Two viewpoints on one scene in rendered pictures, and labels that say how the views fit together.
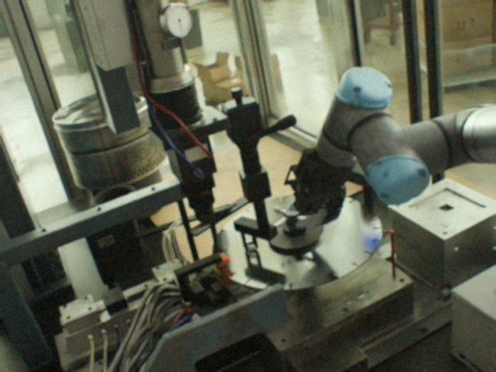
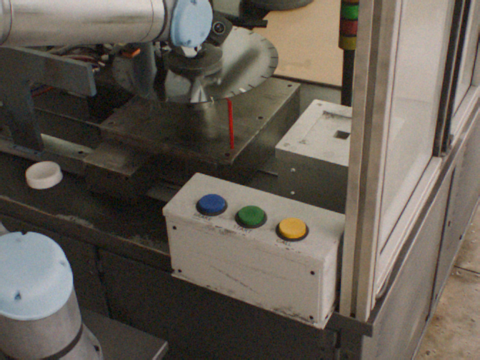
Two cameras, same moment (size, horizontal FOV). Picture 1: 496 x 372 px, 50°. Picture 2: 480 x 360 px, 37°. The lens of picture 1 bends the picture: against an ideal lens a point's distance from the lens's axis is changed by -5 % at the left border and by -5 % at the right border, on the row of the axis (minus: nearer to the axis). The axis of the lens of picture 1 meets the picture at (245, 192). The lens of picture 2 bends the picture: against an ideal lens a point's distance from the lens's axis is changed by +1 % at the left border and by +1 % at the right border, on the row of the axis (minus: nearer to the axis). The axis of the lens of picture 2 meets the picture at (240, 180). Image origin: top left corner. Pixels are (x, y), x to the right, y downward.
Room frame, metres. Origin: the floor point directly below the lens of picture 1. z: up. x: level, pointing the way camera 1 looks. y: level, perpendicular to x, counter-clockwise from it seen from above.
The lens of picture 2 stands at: (0.12, -1.11, 1.62)
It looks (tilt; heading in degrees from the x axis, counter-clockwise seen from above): 37 degrees down; 50
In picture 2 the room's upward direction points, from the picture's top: 3 degrees counter-clockwise
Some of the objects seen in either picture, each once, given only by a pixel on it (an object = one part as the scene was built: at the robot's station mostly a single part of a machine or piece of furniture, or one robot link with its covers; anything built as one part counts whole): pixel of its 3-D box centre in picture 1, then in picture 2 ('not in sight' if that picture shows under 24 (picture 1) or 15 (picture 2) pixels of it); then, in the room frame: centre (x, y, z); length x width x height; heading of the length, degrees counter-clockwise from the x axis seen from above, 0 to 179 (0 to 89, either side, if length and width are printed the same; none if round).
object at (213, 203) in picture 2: not in sight; (211, 206); (0.67, -0.40, 0.90); 0.04 x 0.04 x 0.02
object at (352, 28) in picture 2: not in sight; (351, 23); (1.13, -0.28, 1.02); 0.05 x 0.04 x 0.03; 20
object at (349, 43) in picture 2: not in sight; (350, 38); (1.13, -0.28, 0.98); 0.05 x 0.04 x 0.03; 20
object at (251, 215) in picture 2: not in sight; (251, 218); (0.69, -0.47, 0.90); 0.04 x 0.04 x 0.02
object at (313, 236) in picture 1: (295, 229); (195, 53); (0.90, -0.08, 0.96); 0.11 x 0.11 x 0.03
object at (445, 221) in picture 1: (446, 236); (339, 168); (0.96, -0.41, 0.82); 0.18 x 0.18 x 0.15; 20
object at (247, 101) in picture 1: (247, 145); not in sight; (0.85, -0.02, 1.17); 0.06 x 0.05 x 0.20; 101
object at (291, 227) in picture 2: not in sight; (292, 230); (0.72, -0.53, 0.90); 0.04 x 0.04 x 0.02
